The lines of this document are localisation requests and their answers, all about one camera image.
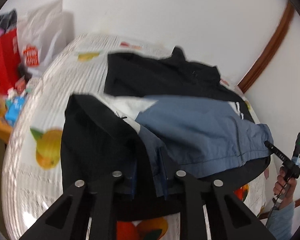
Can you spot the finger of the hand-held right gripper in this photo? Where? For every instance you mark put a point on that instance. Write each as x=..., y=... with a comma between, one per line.
x=275, y=150

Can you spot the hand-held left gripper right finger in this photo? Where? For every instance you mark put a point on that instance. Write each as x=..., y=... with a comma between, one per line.
x=164, y=177

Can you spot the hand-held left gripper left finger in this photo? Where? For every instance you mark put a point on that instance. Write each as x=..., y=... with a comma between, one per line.
x=133, y=182

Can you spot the black white blue jacket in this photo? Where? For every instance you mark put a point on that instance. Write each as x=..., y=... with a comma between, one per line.
x=197, y=130

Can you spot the person's right forearm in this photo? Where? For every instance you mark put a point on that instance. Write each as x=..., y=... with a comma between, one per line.
x=281, y=220

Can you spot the person's right hand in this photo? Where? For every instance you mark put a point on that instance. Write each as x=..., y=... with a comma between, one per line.
x=281, y=183

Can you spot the fruit print tablecloth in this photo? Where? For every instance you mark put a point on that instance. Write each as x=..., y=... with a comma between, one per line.
x=72, y=80

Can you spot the blue packet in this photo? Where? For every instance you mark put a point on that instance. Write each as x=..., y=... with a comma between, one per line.
x=15, y=107

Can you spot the white plastic bag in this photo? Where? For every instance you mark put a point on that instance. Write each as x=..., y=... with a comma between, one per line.
x=45, y=30

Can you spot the red paper bag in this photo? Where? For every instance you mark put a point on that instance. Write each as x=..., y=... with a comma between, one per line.
x=2, y=57

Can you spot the dark patterned cloth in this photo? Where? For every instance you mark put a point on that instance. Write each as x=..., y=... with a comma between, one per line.
x=5, y=21

